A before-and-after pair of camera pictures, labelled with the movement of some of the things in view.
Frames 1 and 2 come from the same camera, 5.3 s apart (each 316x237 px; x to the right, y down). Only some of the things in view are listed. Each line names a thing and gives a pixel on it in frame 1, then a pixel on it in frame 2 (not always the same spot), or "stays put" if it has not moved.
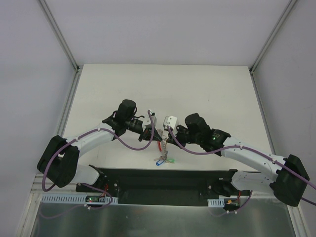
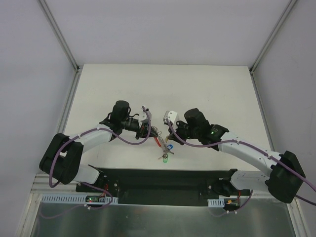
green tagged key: (171, 160) -> (165, 160)
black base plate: (167, 187) stays put
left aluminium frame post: (54, 27) stays put
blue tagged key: (159, 162) -> (169, 147)
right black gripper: (176, 136) stays put
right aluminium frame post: (291, 4) stays put
